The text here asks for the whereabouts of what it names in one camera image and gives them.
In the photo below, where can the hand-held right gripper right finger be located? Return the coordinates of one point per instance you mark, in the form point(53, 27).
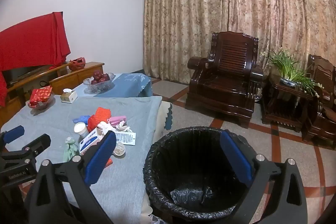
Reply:
point(236, 158)

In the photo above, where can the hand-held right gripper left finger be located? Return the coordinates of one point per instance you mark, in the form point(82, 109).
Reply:
point(101, 158)

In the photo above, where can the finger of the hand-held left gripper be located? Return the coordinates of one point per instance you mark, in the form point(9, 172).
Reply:
point(36, 142)
point(14, 133)

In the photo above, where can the small paper cup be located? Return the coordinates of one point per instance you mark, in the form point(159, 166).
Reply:
point(119, 149)

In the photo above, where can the white blue cardboard box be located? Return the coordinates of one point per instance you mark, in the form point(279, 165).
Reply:
point(90, 140)

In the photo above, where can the green cloth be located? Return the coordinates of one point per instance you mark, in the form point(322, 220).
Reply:
point(70, 150)

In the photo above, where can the white printed leaflet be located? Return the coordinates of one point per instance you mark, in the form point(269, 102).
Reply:
point(126, 138)

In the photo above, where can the white paper cup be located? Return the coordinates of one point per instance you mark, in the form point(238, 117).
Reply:
point(80, 130)

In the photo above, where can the white plastic bag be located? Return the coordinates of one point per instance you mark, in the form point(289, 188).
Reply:
point(124, 126)

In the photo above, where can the white crumpled tissue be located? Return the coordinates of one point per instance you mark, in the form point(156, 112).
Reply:
point(105, 127)

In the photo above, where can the small glass bowl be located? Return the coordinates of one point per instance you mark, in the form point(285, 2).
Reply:
point(42, 106)

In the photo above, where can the pink plastic bag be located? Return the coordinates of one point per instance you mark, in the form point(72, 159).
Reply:
point(117, 119)

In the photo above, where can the blue plastic bag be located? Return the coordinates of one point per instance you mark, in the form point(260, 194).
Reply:
point(82, 118)

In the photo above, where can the orange foam net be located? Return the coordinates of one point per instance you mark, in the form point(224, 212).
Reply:
point(102, 113)

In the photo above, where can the red patterned packet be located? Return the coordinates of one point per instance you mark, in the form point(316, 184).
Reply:
point(40, 95)

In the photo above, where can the white tissue box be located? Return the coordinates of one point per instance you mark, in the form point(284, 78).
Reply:
point(68, 96)

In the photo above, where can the television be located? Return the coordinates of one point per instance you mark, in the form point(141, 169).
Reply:
point(21, 74)

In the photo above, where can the wooden television cabinet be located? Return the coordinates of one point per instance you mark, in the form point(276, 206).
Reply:
point(65, 79)

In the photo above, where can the glass fruit bowl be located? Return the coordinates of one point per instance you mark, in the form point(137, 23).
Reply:
point(101, 86)

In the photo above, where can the dark wooden side table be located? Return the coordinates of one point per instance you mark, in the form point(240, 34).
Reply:
point(286, 106)

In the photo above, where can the cream scalloped table cover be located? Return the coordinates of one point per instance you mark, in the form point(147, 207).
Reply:
point(165, 116)

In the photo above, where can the dark wooden armchair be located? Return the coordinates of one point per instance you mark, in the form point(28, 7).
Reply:
point(323, 108)
point(225, 82)

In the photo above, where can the red apple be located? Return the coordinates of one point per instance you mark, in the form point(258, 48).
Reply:
point(105, 77)
point(94, 81)
point(97, 74)

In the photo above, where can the blue tablecloth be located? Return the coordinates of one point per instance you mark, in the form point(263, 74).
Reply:
point(131, 82)

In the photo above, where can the red woven basket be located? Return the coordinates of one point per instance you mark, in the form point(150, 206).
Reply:
point(77, 64)

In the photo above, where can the red cloth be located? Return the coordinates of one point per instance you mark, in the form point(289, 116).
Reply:
point(31, 43)

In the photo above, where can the blue white plant pot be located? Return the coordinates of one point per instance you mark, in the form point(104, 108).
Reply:
point(288, 82)

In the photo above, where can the green flowering plant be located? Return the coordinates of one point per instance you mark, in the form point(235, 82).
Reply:
point(288, 66)

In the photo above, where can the beige floral curtain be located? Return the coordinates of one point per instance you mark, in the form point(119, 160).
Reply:
point(197, 16)

